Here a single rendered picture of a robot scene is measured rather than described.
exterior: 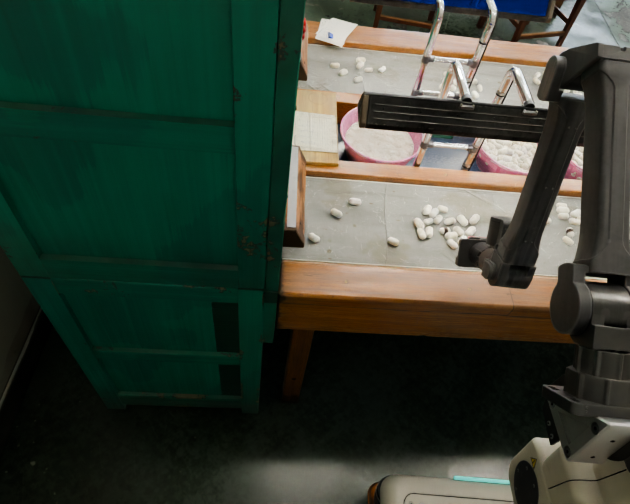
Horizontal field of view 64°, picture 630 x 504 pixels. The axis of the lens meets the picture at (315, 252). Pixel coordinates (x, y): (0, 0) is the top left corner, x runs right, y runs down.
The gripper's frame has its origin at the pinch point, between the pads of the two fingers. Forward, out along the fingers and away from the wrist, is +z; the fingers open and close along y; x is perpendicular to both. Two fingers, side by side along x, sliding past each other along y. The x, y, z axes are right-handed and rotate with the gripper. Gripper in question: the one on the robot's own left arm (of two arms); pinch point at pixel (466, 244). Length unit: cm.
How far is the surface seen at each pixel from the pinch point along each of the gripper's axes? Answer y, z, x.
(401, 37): 3, 86, -61
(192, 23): 59, -48, -36
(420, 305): 10.1, -1.8, 15.5
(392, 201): 13.6, 25.4, -6.1
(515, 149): -30, 46, -23
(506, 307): -11.6, -2.3, 14.8
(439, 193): -1.0, 28.9, -8.9
